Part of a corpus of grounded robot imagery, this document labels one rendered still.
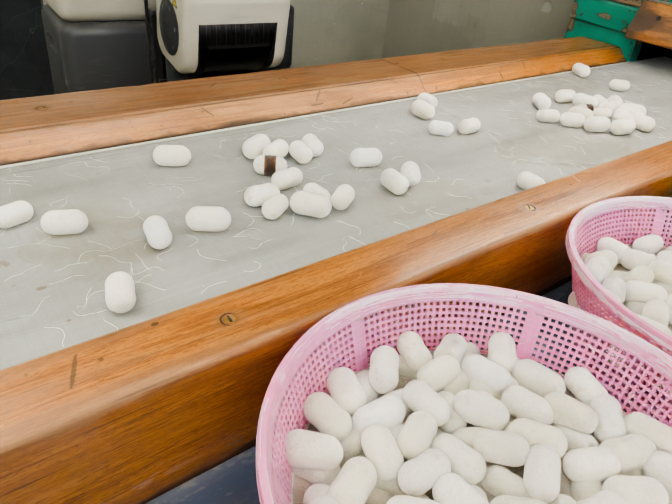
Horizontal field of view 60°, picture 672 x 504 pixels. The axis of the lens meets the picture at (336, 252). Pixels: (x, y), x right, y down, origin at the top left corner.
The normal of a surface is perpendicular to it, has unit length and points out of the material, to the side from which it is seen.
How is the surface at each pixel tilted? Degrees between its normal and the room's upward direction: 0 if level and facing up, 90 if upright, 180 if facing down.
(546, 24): 90
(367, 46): 90
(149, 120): 45
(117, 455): 90
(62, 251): 0
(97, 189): 0
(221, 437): 90
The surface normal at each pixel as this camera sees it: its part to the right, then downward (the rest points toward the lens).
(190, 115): 0.50, -0.26
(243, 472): 0.10, -0.84
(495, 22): -0.84, 0.22
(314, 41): 0.55, 0.50
